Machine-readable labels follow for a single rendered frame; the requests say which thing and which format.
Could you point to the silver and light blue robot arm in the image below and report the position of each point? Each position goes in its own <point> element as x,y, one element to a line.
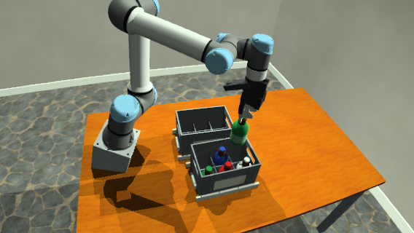
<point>218,56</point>

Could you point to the blue bottle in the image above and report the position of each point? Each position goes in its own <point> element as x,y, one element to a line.
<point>220,157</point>

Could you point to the white bottle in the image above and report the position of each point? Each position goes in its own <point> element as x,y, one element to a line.
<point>245,163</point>

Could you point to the green bottle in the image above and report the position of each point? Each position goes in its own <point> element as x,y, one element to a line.
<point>239,132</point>
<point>208,170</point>

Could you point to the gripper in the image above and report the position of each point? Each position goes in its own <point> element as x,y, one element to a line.
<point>249,97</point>

